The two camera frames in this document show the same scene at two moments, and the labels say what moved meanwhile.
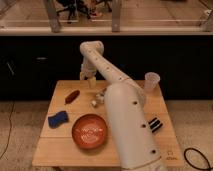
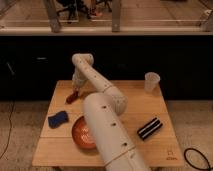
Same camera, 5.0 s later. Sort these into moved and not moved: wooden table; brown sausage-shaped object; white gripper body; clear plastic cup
Moved: white gripper body
Not moved: wooden table; brown sausage-shaped object; clear plastic cup
